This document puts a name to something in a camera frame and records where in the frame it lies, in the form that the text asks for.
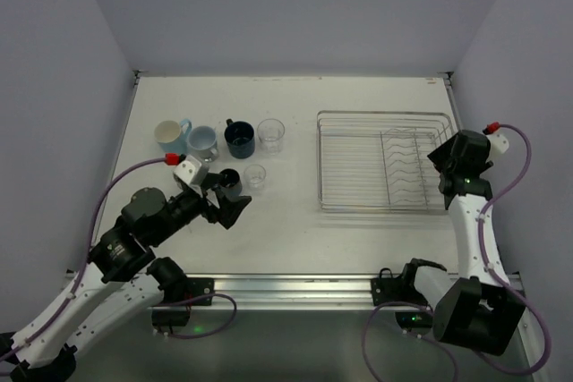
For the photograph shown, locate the small dark blue cup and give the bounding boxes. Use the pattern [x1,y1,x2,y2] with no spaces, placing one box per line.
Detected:
[220,168,243,199]

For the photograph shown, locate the pale grey-blue mug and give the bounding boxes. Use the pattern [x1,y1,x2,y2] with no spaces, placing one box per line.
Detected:
[187,125,219,163]

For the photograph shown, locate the small clear glass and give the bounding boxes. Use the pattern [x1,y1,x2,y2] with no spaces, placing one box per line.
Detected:
[244,164,267,193]

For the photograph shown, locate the large dark blue mug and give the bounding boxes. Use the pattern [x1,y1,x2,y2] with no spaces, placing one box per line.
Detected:
[224,118,255,159]

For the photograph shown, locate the light blue mug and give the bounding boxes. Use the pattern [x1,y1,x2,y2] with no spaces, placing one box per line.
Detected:
[154,119,192,154]

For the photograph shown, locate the clear faceted glass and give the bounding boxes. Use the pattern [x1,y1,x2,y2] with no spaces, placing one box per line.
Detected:
[257,118,286,155]

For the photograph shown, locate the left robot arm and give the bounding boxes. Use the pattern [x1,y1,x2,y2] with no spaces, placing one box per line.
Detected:
[1,186,252,381]

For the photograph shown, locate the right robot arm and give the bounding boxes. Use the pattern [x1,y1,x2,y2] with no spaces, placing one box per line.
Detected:
[401,130,525,356]

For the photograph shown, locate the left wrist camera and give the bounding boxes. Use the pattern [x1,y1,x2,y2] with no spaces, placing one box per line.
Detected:
[173,155,210,191]

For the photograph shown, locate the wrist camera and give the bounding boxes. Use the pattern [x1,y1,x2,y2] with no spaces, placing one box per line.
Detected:
[483,122,509,162]
[173,155,210,191]

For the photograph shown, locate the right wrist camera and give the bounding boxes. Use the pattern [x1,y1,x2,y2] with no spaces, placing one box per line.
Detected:
[483,122,509,162]

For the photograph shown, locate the metal wire dish rack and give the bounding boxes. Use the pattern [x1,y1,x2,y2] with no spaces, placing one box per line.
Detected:
[317,110,455,215]

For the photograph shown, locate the aluminium front rail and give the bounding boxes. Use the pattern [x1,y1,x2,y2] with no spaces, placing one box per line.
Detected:
[56,270,529,311]

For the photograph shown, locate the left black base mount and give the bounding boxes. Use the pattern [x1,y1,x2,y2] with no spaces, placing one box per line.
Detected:
[151,278,214,334]

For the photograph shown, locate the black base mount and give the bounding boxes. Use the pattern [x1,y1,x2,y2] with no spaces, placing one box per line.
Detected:
[151,278,214,334]
[371,267,432,335]

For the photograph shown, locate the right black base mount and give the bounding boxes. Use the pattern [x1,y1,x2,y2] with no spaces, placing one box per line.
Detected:
[371,267,432,335]

